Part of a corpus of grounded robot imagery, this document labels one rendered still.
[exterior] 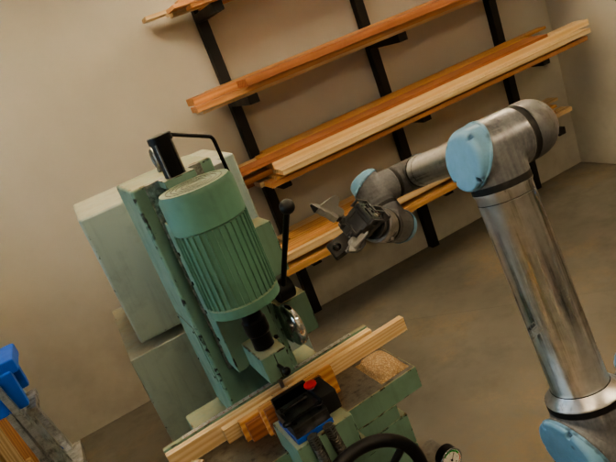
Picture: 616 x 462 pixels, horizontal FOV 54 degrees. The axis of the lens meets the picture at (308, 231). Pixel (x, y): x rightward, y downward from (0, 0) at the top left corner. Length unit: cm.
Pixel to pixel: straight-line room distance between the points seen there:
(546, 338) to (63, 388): 310
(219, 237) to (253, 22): 265
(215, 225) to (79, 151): 236
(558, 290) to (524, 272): 7
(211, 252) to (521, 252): 63
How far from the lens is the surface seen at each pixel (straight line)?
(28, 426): 205
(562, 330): 123
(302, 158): 338
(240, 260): 132
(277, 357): 146
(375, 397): 149
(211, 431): 154
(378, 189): 165
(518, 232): 116
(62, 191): 361
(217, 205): 129
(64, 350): 381
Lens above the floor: 173
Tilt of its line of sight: 18 degrees down
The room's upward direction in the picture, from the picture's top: 21 degrees counter-clockwise
